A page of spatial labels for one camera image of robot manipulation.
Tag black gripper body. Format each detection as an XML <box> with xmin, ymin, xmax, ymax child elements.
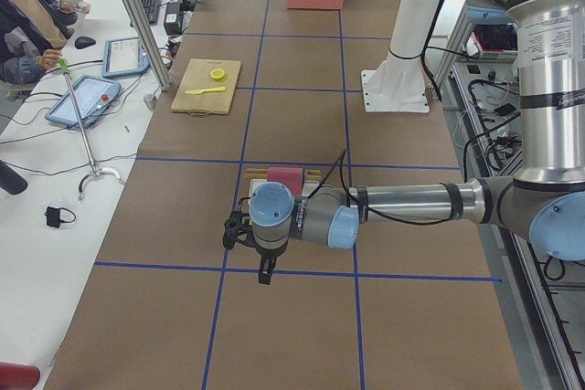
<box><xmin>257</xmin><ymin>244</ymin><xmax>287</xmax><ymax>272</ymax></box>

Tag pink cloth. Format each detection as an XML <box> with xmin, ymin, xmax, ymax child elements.
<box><xmin>267</xmin><ymin>166</ymin><xmax>304</xmax><ymax>196</ymax></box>

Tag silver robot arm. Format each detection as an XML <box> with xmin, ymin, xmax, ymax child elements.
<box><xmin>244</xmin><ymin>0</ymin><xmax>584</xmax><ymax>284</ymax></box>

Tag white rack tray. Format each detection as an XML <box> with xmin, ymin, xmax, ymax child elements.
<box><xmin>247</xmin><ymin>179</ymin><xmax>321</xmax><ymax>202</ymax></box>

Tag wooden rack rod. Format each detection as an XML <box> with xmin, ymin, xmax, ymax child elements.
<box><xmin>244</xmin><ymin>173</ymin><xmax>323</xmax><ymax>181</ymax></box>
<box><xmin>244</xmin><ymin>167</ymin><xmax>322</xmax><ymax>175</ymax></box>

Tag yellow plastic knife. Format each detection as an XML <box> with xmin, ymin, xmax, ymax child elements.
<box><xmin>185</xmin><ymin>86</ymin><xmax>227</xmax><ymax>95</ymax></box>

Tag yellow lemon slice toy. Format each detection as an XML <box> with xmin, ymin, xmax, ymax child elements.
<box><xmin>209</xmin><ymin>69</ymin><xmax>226</xmax><ymax>80</ymax></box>

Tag metal reacher grabber stick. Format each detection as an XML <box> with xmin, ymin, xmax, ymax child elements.
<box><xmin>58</xmin><ymin>58</ymin><xmax>125</xmax><ymax>201</ymax></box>

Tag wooden cutting board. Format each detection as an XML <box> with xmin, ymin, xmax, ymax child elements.
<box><xmin>171</xmin><ymin>58</ymin><xmax>241</xmax><ymax>115</ymax></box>

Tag small black clip device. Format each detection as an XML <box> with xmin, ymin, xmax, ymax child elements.
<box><xmin>45</xmin><ymin>206</ymin><xmax>77</xmax><ymax>228</ymax></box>

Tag teach pendant tablet near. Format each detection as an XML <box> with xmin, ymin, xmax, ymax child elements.
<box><xmin>45</xmin><ymin>75</ymin><xmax>122</xmax><ymax>127</ymax></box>

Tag teach pendant tablet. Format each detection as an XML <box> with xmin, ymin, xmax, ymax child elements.
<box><xmin>45</xmin><ymin>75</ymin><xmax>122</xmax><ymax>127</ymax></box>
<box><xmin>101</xmin><ymin>37</ymin><xmax>150</xmax><ymax>79</ymax></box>

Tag teach pendant tablet far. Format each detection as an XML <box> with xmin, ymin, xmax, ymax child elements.
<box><xmin>101</xmin><ymin>37</ymin><xmax>150</xmax><ymax>79</ymax></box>

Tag black power adapter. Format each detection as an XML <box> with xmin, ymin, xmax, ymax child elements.
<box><xmin>164</xmin><ymin>2</ymin><xmax>184</xmax><ymax>36</ymax></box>

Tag red cylinder object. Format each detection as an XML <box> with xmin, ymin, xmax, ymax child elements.
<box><xmin>0</xmin><ymin>362</ymin><xmax>40</xmax><ymax>390</ymax></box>

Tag black computer mouse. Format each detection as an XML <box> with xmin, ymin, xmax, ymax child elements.
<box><xmin>74</xmin><ymin>36</ymin><xmax>96</xmax><ymax>49</ymax></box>

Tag seated person in cap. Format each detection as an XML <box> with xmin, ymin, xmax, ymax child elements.
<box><xmin>1</xmin><ymin>0</ymin><xmax>78</xmax><ymax>85</ymax></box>

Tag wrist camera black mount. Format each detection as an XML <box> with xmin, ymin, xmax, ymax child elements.
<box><xmin>222</xmin><ymin>211</ymin><xmax>254</xmax><ymax>250</ymax></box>

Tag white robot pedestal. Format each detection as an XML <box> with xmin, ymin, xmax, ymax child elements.
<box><xmin>361</xmin><ymin>0</ymin><xmax>441</xmax><ymax>113</ymax></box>

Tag aluminium frame post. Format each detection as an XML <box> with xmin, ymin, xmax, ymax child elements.
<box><xmin>122</xmin><ymin>0</ymin><xmax>171</xmax><ymax>91</ymax></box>

